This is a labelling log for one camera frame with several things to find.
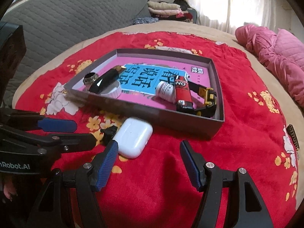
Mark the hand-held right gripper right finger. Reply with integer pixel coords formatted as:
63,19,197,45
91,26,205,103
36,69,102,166
180,140,273,228

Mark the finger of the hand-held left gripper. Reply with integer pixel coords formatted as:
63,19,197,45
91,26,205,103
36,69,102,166
0,108,78,133
24,133,97,156

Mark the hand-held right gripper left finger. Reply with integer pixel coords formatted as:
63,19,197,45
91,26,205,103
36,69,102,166
26,140,119,228

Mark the white earbuds case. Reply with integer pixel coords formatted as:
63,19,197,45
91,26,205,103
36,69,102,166
112,117,154,159

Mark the grey cardboard box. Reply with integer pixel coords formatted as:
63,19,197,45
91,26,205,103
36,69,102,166
64,48,225,140

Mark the silver metal fitting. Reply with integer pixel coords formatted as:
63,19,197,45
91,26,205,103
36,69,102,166
83,73,99,85

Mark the white jar lid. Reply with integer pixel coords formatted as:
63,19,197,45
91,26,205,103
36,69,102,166
102,81,122,98

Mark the yellow and black watch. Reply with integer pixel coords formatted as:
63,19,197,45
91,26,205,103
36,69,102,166
176,81,218,118

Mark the red and black lighter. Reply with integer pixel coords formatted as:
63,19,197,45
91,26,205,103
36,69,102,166
175,75,194,111

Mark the white pill bottle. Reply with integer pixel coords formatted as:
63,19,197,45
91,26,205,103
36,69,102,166
155,81,176,102

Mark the person's left hand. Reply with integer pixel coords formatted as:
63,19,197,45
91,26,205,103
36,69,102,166
0,177,18,202

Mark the red floral blanket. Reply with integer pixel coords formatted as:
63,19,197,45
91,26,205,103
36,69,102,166
14,31,301,228

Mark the pink and blue book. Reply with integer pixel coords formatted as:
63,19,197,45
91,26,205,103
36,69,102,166
71,57,209,114

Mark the grey quilted headboard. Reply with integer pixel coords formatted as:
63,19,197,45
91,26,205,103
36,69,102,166
0,0,151,107

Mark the blue knitted cloth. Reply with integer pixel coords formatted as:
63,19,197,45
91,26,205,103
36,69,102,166
134,17,152,25

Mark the beige bed sheet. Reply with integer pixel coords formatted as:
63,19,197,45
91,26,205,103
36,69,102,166
12,19,304,209

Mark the pink quilted jacket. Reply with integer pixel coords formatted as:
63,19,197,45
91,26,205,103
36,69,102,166
235,24,304,107

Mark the dark red patterned garment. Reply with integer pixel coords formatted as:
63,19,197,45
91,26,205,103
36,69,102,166
176,12,193,22

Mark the pink folded garment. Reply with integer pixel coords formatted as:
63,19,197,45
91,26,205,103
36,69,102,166
151,9,182,17

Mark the cream folded garment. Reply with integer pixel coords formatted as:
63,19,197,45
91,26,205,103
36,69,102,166
147,1,181,11

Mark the black garment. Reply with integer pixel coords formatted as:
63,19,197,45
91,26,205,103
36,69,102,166
173,0,190,11

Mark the white curtain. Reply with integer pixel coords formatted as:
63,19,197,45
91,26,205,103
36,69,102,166
188,0,292,36

